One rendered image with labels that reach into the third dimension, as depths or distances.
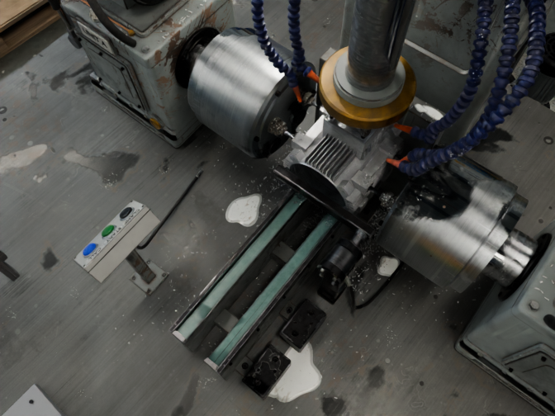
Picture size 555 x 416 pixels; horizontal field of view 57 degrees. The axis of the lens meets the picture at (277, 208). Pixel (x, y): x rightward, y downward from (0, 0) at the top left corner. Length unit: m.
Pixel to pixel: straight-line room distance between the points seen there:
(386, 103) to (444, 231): 0.25
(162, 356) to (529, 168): 1.06
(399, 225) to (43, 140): 1.02
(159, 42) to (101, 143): 0.44
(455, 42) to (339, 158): 0.32
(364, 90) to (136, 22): 0.54
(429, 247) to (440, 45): 0.41
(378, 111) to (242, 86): 0.30
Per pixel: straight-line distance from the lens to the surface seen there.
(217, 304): 1.14
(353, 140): 1.04
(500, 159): 1.50
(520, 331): 1.03
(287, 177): 1.10
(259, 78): 1.09
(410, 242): 1.01
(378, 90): 0.94
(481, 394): 1.28
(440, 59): 1.14
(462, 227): 0.98
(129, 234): 1.05
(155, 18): 1.22
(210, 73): 1.13
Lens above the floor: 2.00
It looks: 65 degrees down
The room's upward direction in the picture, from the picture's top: 3 degrees counter-clockwise
